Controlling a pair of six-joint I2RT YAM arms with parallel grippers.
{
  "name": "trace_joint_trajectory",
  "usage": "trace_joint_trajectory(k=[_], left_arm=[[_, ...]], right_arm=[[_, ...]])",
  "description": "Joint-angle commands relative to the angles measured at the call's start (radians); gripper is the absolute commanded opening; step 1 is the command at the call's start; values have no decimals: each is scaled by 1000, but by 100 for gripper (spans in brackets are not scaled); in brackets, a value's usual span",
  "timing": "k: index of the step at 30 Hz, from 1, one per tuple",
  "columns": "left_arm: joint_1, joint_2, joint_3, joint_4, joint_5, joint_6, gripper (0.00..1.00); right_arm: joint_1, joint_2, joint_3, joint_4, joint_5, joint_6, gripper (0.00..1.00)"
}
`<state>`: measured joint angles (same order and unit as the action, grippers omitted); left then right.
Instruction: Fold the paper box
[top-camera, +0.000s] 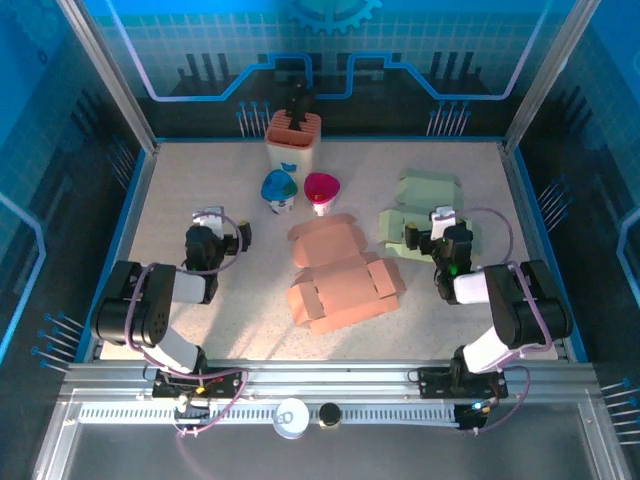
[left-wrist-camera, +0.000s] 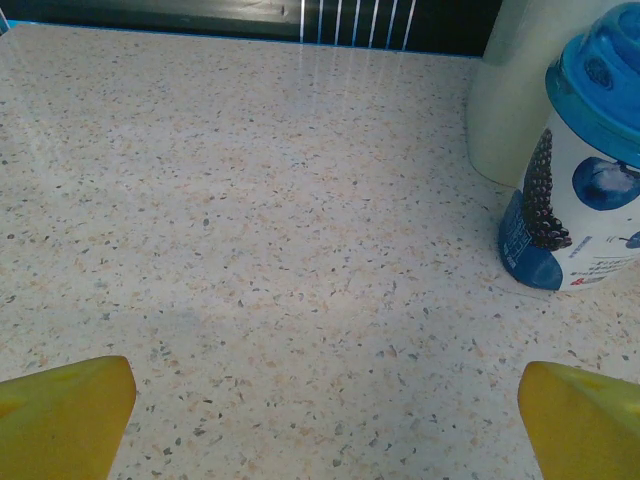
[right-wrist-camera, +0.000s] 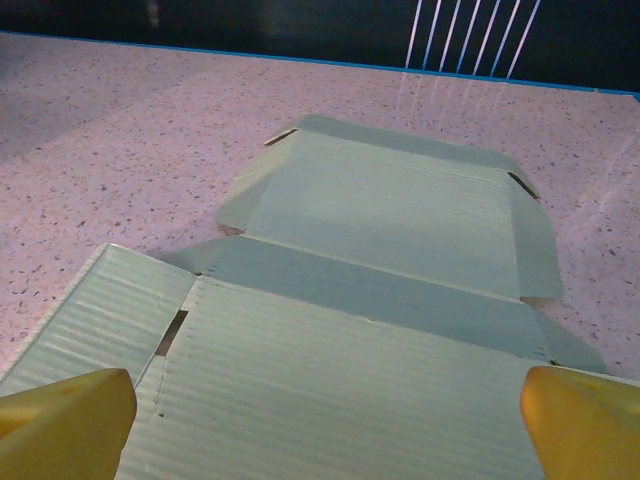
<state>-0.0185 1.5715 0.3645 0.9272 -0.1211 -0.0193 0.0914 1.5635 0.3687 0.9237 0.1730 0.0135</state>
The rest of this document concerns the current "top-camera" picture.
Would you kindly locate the right aluminium frame post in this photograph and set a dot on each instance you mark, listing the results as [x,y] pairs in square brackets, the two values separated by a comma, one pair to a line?
[547,75]

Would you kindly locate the aluminium frame post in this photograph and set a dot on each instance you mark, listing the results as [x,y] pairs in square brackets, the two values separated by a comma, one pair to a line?
[547,75]
[107,75]

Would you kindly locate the green paper box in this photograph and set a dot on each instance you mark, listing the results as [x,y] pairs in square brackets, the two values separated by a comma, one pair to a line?
[425,187]

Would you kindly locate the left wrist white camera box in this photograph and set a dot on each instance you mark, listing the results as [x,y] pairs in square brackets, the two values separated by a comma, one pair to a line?
[210,219]

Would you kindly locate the black round knob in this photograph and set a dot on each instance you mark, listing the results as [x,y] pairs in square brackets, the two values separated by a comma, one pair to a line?
[329,414]

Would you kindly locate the left aluminium frame post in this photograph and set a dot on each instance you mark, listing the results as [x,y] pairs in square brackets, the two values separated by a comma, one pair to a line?
[107,75]

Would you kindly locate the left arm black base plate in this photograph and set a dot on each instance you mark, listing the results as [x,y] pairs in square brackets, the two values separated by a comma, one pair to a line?
[225,382]

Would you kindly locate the white cup blue lid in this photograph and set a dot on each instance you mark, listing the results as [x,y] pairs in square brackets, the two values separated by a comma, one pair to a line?
[277,187]

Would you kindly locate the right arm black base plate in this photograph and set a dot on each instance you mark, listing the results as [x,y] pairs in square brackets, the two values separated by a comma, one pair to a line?
[435,382]

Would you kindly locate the cream knife block orange top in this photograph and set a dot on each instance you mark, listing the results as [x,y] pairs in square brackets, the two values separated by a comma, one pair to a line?
[292,150]

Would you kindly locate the white cup pink lid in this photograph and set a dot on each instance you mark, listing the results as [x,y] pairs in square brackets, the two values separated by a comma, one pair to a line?
[321,189]

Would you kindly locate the pink paper box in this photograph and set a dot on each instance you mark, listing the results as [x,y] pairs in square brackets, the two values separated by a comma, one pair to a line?
[345,290]

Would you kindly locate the aluminium front rail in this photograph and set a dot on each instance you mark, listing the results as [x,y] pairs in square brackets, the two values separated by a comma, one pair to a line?
[325,375]

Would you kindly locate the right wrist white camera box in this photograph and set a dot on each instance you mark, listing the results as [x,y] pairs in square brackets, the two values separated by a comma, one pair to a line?
[442,222]

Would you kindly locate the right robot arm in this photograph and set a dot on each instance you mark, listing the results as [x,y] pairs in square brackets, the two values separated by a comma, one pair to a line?
[525,305]

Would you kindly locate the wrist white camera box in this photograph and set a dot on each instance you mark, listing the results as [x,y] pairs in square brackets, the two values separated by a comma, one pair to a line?
[442,222]
[210,219]

